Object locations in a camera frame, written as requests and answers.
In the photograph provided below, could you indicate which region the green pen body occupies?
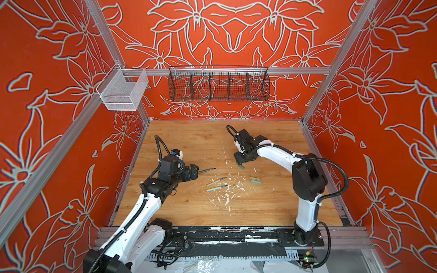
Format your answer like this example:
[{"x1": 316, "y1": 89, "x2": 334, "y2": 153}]
[{"x1": 198, "y1": 167, "x2": 216, "y2": 174}]

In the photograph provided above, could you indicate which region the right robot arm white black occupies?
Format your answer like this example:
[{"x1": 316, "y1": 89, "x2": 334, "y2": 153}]
[{"x1": 226, "y1": 125, "x2": 327, "y2": 246}]

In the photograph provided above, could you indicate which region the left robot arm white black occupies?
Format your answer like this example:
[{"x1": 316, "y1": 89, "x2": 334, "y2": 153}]
[{"x1": 83, "y1": 154, "x2": 199, "y2": 273}]

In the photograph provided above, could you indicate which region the green pen cap on table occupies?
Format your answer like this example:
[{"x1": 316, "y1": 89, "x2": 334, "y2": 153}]
[{"x1": 250, "y1": 179, "x2": 262, "y2": 184}]

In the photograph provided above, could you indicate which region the clear mesh bin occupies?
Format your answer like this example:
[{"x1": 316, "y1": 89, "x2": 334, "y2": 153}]
[{"x1": 96, "y1": 63, "x2": 149, "y2": 111}]

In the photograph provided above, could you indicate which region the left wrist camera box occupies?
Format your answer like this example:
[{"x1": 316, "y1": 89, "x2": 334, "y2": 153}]
[{"x1": 171, "y1": 149, "x2": 183, "y2": 159}]

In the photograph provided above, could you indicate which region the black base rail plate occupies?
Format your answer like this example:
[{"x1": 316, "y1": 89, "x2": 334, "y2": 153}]
[{"x1": 143, "y1": 226, "x2": 325, "y2": 248}]

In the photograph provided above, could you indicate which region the black wire basket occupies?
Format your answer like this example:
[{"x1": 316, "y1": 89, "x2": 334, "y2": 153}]
[{"x1": 168, "y1": 65, "x2": 271, "y2": 102}]

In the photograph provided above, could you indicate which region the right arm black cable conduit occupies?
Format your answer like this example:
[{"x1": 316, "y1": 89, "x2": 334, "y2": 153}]
[{"x1": 226, "y1": 124, "x2": 349, "y2": 268}]

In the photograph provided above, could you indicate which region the white cable duct strip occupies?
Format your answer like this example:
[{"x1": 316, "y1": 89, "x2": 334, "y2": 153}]
[{"x1": 145, "y1": 248, "x2": 299, "y2": 263}]

